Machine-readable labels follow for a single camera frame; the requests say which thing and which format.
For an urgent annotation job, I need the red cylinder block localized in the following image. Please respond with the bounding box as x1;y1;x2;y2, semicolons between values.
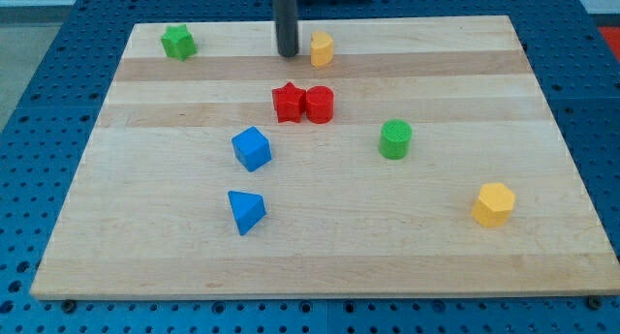
306;86;334;124

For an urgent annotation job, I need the blue triangle block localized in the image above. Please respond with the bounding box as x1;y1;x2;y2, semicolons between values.
228;191;266;235

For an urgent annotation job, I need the yellow heart block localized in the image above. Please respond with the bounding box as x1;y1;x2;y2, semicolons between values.
310;31;334;68

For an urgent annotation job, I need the green star block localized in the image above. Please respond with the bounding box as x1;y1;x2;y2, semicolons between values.
161;24;198;61

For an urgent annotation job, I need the yellow hexagon block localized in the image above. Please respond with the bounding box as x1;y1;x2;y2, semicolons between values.
471;182;515;228

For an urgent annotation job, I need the red star block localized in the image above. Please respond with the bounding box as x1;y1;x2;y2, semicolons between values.
271;82;306;123

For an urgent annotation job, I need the blue cube block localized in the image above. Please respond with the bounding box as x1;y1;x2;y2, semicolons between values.
232;126;272;172

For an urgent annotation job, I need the wooden board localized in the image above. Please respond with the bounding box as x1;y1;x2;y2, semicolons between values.
30;15;619;300

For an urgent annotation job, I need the green cylinder block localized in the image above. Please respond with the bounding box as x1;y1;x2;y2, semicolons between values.
379;119;413;160

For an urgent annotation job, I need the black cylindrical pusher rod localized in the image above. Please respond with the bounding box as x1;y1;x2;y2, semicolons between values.
272;0;299;58

